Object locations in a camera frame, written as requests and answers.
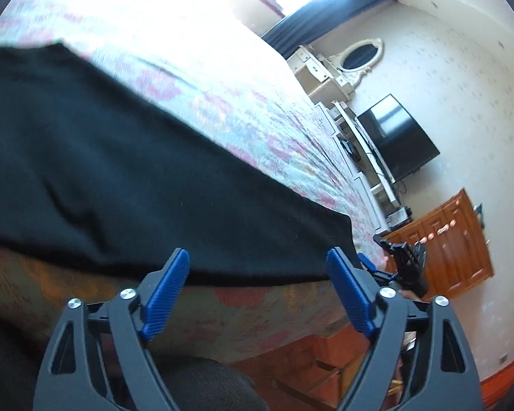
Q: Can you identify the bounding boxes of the black pants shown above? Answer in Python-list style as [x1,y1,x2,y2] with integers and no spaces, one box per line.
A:
[0,40,355,287]

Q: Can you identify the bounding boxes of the white vanity with oval mirror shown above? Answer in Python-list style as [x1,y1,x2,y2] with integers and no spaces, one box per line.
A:
[287,37,384,105]

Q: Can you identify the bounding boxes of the brown wooden door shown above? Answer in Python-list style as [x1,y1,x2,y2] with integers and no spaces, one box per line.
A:
[384,188,494,301]

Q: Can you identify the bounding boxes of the dark blue curtain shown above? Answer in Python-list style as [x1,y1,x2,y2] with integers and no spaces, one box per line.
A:
[260,0,395,60]

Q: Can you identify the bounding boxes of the white television stand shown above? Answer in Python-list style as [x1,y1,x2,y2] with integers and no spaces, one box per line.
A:
[319,100,401,232]

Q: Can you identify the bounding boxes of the black flat television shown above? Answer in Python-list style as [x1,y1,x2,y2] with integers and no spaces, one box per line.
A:
[357,93,440,181]

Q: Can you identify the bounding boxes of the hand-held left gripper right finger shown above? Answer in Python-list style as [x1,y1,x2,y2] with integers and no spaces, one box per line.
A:
[327,247,483,411]

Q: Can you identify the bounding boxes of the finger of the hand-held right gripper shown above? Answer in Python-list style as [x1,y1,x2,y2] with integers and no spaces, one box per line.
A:
[372,234,401,252]
[357,253,397,287]

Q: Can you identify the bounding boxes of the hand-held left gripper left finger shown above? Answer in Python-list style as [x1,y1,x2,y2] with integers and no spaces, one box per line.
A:
[33,247,192,411]

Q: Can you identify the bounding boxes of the person's dark trouser leg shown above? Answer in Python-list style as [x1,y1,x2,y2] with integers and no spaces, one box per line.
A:
[154,354,270,411]

